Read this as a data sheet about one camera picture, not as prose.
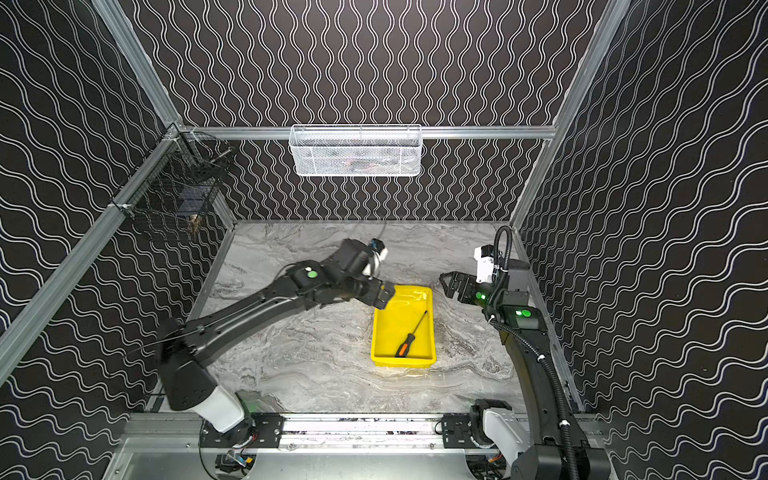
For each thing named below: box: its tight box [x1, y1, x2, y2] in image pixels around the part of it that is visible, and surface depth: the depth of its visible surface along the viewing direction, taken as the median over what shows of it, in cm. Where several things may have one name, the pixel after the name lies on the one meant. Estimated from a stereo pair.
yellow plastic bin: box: [370, 285, 436, 367], surface depth 91 cm
